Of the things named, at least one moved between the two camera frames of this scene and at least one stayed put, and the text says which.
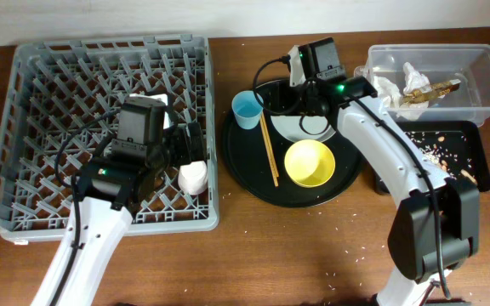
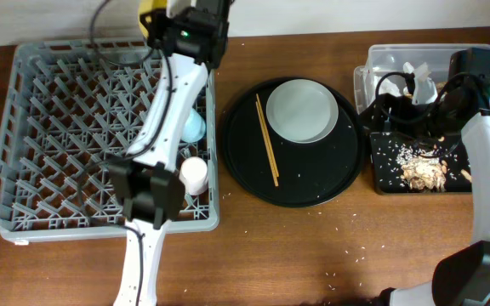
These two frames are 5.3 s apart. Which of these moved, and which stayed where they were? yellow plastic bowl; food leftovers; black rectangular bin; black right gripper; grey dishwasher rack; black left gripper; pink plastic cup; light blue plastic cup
Moved: black left gripper; yellow plastic bowl; food leftovers; light blue plastic cup; black right gripper
Stayed: grey dishwasher rack; black rectangular bin; pink plastic cup
